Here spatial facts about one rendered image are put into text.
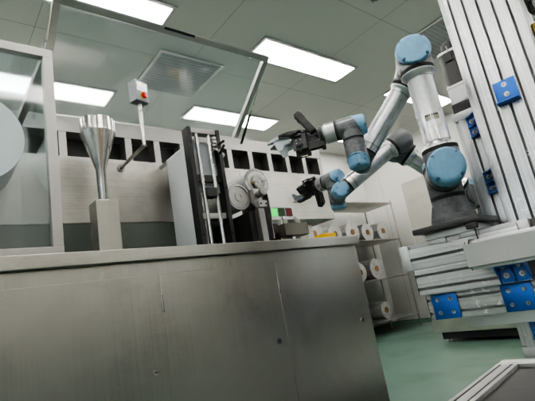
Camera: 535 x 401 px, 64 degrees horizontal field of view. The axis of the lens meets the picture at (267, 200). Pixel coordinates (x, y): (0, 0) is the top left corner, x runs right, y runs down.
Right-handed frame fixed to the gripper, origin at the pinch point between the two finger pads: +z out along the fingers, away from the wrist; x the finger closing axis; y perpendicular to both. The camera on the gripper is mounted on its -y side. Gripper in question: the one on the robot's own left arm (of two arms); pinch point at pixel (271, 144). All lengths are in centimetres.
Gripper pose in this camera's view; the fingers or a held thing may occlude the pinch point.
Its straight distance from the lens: 162.0
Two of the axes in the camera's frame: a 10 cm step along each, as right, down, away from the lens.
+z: -9.3, 2.4, 2.7
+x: 3.3, 3.0, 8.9
